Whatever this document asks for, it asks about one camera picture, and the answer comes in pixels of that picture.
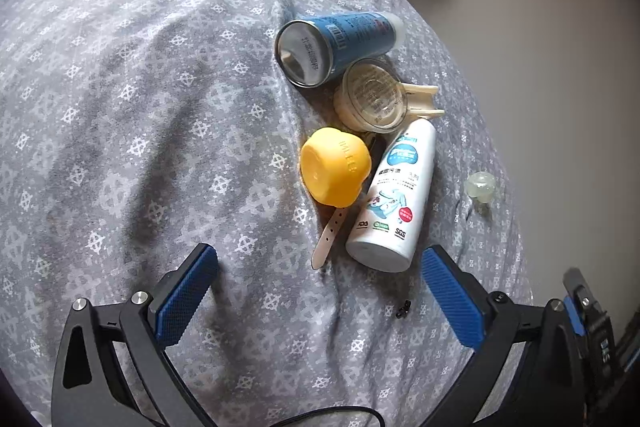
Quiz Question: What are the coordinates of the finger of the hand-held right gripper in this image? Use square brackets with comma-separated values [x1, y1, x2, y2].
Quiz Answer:
[562, 267, 609, 338]

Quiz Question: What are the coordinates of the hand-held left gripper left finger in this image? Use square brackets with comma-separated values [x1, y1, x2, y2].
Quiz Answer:
[50, 243, 219, 427]

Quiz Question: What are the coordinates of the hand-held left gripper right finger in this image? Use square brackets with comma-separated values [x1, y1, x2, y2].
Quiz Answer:
[420, 244, 593, 427]

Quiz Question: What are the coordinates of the white spray bottle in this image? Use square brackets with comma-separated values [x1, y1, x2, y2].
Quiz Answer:
[345, 119, 437, 273]

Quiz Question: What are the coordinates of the blue metal can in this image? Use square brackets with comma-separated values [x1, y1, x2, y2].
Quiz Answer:
[274, 11, 405, 88]

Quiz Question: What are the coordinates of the small translucent object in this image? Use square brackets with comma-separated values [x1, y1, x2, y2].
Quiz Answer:
[464, 171, 497, 204]

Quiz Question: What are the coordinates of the yellow plastic cap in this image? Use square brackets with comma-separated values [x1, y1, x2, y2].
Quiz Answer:
[299, 127, 373, 208]

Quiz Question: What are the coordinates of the grey patterned bedspread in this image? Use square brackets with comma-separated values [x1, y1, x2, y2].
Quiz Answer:
[0, 0, 533, 427]

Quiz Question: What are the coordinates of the cream plastic clip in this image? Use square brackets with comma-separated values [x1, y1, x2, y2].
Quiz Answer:
[404, 83, 447, 120]

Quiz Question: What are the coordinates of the clear plastic cup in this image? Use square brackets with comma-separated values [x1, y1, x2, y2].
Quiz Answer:
[334, 59, 410, 134]

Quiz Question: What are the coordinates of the beige watch strap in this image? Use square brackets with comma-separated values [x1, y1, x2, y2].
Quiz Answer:
[311, 206, 348, 270]

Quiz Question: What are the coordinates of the black cable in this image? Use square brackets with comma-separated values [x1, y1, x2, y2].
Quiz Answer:
[260, 406, 386, 427]

